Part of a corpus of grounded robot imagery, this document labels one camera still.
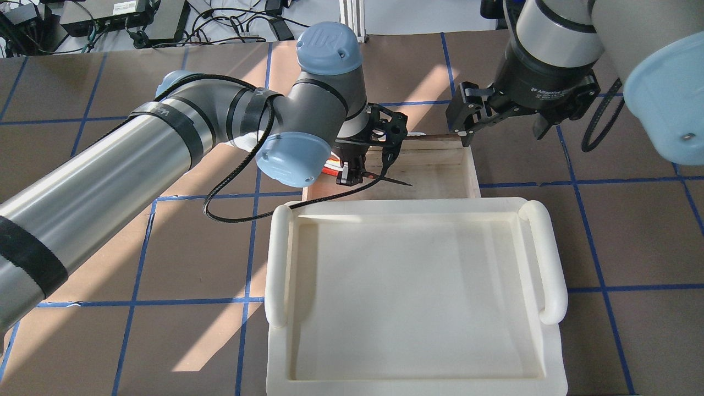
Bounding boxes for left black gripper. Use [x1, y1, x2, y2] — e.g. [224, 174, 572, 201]
[333, 137, 380, 187]

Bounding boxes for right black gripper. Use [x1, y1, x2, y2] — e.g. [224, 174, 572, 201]
[445, 37, 601, 147]

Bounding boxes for grey orange scissors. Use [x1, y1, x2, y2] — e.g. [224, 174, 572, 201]
[322, 155, 412, 187]

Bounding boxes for wooden drawer with white handle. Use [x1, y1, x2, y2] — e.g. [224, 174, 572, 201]
[301, 132, 482, 203]

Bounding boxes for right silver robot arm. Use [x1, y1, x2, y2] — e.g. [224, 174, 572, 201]
[445, 1, 703, 166]

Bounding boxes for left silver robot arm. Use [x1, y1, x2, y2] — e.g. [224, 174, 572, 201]
[1, 22, 368, 333]

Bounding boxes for white plastic tray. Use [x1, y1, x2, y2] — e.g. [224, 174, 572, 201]
[265, 197, 568, 395]

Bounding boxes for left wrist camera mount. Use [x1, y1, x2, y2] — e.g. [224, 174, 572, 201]
[362, 103, 408, 156]

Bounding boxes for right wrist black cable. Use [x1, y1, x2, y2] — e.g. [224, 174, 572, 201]
[580, 77, 625, 153]

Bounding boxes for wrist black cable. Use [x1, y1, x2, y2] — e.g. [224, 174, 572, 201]
[580, 77, 625, 153]
[132, 74, 399, 223]

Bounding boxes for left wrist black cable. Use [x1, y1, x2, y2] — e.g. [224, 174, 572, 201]
[132, 74, 399, 223]

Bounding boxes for aluminium frame post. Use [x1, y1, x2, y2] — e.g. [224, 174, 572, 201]
[339, 0, 367, 43]

